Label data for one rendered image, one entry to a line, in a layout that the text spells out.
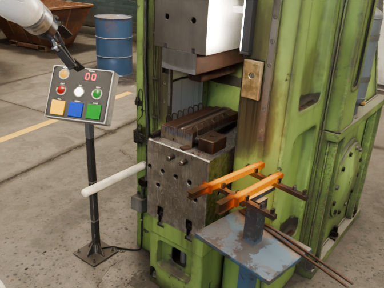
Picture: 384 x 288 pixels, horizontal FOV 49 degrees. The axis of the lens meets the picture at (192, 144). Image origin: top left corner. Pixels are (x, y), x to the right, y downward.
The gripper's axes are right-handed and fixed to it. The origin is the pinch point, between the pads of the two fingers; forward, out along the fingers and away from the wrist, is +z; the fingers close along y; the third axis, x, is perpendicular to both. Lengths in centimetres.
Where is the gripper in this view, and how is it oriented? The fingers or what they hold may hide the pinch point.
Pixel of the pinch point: (73, 51)
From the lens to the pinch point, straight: 151.7
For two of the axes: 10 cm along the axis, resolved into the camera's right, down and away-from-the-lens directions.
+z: 2.1, 2.1, 9.6
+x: 9.0, -4.2, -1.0
